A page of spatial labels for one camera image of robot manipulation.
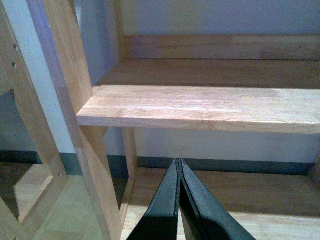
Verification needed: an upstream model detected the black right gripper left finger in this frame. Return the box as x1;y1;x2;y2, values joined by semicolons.
128;159;181;240

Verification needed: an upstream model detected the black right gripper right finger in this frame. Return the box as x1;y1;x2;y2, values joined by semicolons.
179;159;254;240

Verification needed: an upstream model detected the wooden shelf unit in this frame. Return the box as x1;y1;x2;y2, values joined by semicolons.
27;0;320;240

